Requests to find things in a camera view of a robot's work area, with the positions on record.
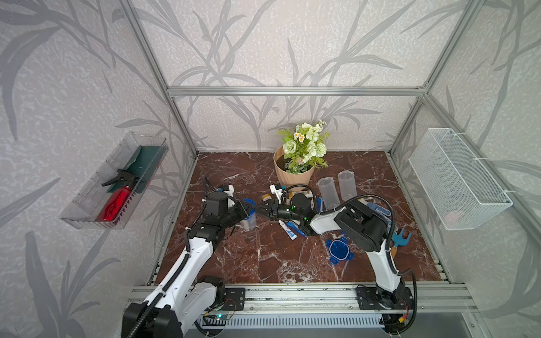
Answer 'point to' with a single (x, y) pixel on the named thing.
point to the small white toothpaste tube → (294, 236)
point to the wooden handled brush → (399, 240)
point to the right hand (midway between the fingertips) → (253, 210)
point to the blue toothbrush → (291, 225)
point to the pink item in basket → (452, 217)
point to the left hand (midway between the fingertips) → (252, 206)
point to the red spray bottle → (114, 204)
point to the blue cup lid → (339, 249)
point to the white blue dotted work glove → (379, 210)
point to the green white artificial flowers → (305, 146)
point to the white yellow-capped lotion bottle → (266, 197)
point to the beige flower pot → (287, 177)
